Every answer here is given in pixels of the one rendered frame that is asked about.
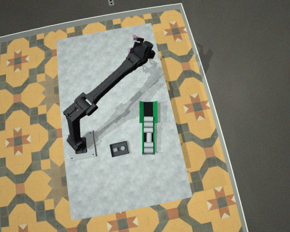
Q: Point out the white cylinder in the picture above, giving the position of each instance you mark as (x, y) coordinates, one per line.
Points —
(148, 144)
(148, 119)
(148, 149)

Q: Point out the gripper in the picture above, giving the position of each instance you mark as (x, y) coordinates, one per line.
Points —
(136, 44)

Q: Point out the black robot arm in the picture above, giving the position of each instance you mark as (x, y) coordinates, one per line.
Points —
(132, 62)

